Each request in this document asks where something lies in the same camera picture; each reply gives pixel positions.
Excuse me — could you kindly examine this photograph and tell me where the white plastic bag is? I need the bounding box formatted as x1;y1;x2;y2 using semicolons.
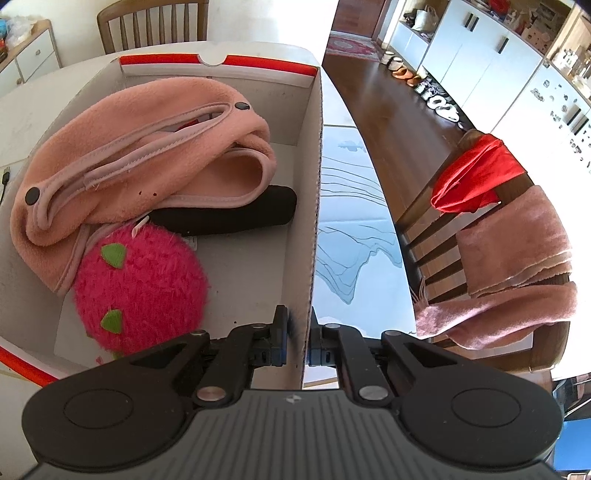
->
4;16;36;47

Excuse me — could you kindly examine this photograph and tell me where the light blue printed table mat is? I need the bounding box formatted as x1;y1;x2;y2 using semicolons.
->
302;122;419;388

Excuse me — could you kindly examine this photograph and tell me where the white cabinet with black handles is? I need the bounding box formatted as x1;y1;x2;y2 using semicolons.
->
420;0;546;125

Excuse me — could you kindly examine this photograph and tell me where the white cardboard box red rim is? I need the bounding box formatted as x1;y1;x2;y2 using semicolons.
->
0;39;324;391

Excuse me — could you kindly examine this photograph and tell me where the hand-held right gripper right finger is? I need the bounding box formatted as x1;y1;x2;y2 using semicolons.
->
308;308;458;407

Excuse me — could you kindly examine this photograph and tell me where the black fabric roll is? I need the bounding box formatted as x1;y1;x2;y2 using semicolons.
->
148;185;297;237

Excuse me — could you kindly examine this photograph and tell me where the pink scarf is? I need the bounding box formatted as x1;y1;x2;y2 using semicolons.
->
413;185;579;349

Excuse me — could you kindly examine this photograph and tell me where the red garment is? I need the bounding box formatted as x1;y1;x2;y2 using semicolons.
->
430;134;529;214

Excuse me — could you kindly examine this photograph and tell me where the row of shoes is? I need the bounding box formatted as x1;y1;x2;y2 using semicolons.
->
381;53;465;123

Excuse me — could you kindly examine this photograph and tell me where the white tote bag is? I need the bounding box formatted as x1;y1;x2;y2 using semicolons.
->
412;7;439;32

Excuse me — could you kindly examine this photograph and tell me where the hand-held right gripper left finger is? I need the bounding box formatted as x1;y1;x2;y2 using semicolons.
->
131;305;288;407

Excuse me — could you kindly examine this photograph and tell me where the blue object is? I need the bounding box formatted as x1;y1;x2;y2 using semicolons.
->
551;418;591;472

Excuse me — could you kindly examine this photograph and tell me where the brown wooden door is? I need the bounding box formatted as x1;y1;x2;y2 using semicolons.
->
330;0;391;40

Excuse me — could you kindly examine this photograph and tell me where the low white cabinet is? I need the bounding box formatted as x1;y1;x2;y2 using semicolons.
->
388;21;432;65

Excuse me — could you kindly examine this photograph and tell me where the dark wooden chair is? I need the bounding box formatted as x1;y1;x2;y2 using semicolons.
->
394;129;571;374

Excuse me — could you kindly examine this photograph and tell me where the wooden slat-back chair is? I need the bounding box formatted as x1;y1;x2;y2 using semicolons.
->
97;0;209;55

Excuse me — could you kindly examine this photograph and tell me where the white cabinet with magnets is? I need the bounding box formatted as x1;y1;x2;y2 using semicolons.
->
489;62;591;185

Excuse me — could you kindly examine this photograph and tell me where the pink plush strawberry toy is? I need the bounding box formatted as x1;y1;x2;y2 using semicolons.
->
74;224;211;356

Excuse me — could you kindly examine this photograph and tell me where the white wooden sideboard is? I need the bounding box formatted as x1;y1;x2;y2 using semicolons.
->
0;19;63;97

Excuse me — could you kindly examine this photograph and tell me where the red patterned rug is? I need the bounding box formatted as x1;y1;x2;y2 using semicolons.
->
325;31;382;60

